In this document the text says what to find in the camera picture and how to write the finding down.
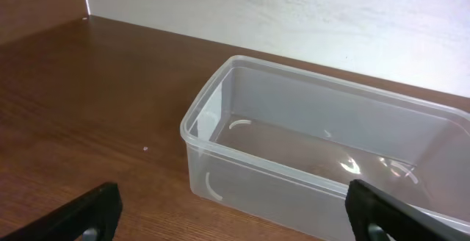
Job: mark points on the clear plastic container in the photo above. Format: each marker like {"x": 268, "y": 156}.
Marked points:
{"x": 283, "y": 144}

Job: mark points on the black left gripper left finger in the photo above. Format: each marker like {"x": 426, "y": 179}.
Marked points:
{"x": 97, "y": 210}

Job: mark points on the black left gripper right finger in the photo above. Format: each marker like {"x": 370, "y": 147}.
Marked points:
{"x": 376, "y": 215}

